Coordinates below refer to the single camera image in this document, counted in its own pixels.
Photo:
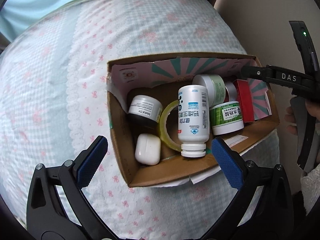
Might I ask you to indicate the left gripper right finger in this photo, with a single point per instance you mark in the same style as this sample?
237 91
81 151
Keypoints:
261 208

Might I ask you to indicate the white green label jar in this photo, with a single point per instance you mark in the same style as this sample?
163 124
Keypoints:
226 118

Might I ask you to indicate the dark jar white label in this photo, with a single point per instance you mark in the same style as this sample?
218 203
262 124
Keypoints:
144 114

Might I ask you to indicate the mint green lid jar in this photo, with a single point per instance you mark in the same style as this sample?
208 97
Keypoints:
215 86

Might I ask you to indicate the red lid grey jar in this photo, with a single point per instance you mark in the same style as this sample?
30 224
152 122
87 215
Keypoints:
231 92

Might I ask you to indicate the white pill bottle blue label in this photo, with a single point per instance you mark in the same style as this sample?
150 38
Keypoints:
193 120

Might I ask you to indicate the checkered floral bed sheet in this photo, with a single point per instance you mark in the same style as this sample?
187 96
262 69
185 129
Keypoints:
54 105

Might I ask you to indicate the yellow adhesive tape roll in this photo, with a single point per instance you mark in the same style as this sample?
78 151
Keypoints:
167 127

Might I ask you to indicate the red Marubi carton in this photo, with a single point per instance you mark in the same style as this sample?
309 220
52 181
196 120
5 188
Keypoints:
245 100

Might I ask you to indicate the white earbuds case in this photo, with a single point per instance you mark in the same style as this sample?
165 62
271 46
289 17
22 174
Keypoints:
148 149

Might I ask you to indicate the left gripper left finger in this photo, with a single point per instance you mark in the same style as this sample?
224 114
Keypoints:
56 206

